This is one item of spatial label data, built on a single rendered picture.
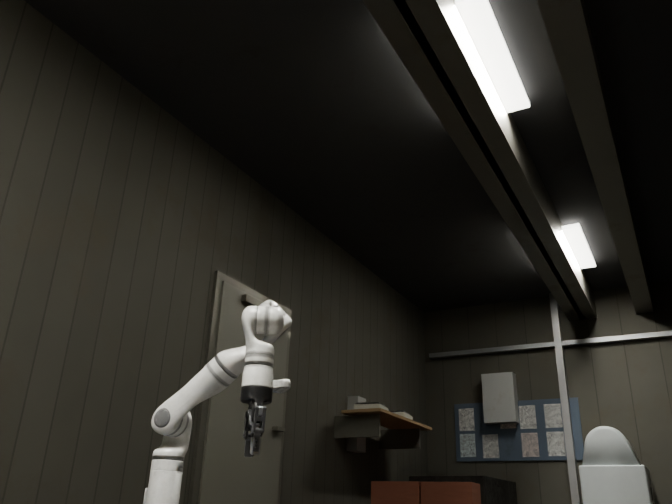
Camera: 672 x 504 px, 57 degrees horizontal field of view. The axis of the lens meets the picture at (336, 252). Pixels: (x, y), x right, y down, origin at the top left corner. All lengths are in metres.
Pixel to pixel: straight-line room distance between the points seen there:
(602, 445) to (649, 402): 1.06
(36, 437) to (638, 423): 6.75
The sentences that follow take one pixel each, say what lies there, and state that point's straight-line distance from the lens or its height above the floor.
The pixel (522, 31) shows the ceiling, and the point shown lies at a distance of 4.41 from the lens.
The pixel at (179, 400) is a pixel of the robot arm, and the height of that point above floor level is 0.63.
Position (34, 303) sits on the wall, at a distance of 4.01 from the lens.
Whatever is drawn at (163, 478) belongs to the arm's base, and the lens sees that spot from 1.94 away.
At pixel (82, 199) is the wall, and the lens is 4.37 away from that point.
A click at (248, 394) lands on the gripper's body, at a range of 1.51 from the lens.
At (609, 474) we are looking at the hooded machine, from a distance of 7.79.
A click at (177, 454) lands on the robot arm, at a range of 1.95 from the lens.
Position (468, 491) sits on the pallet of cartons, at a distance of 6.50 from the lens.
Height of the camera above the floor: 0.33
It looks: 23 degrees up
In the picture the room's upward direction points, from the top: 2 degrees clockwise
